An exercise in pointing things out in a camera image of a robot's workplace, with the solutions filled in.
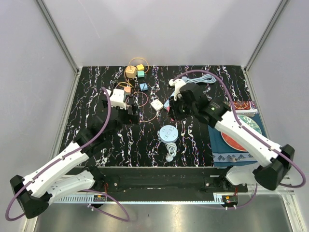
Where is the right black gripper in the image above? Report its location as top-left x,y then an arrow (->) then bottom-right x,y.
168,93 -> 197,121

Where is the pink charging cable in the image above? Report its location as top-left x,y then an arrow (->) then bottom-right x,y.
130,91 -> 160,123

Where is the pink plug adapter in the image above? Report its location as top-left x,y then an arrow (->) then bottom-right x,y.
164,101 -> 169,111

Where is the salmon cube charger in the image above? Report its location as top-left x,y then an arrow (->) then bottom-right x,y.
124,87 -> 131,95

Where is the white cube charger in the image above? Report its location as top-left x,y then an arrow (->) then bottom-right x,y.
151,99 -> 164,111

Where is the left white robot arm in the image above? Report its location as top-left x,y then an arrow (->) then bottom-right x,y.
9,89 -> 140,219

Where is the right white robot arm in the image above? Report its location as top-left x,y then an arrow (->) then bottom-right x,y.
169,80 -> 295,192

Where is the blue cube charger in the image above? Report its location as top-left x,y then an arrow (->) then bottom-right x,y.
140,83 -> 148,91

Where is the round blue power strip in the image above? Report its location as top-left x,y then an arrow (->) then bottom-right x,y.
159,125 -> 179,144

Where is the wooden cube charger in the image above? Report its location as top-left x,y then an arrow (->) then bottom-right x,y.
125,65 -> 137,79

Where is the green cube charger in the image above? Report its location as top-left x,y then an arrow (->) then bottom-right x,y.
137,71 -> 145,78

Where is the yellow cube charger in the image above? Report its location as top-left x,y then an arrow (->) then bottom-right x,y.
136,64 -> 144,71

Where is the red and green plate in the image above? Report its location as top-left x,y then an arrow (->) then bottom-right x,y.
221,115 -> 262,152

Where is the blue placemat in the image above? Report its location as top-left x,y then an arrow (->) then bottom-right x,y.
208,113 -> 266,167

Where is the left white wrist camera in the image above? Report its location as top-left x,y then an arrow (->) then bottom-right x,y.
110,88 -> 126,110

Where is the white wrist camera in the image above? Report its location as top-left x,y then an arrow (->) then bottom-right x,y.
110,88 -> 126,110
169,79 -> 186,101

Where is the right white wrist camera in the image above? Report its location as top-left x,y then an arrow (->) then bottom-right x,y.
169,79 -> 186,101

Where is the light blue coiled cable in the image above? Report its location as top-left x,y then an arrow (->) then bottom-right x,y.
181,73 -> 216,85

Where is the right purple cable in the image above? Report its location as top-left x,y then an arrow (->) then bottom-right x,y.
173,69 -> 307,210

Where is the round strip cable and plug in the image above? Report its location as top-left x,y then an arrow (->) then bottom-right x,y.
165,142 -> 177,162

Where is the orange charging cable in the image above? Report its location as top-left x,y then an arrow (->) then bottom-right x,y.
115,57 -> 149,88

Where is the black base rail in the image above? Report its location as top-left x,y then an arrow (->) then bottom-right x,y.
47,166 -> 278,194

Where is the right aluminium post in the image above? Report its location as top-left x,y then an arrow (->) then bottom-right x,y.
244,0 -> 290,72

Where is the aluminium post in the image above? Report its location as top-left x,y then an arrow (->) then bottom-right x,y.
244,0 -> 290,72
35,0 -> 79,74

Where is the left aluminium post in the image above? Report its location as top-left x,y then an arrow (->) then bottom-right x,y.
35,0 -> 79,74

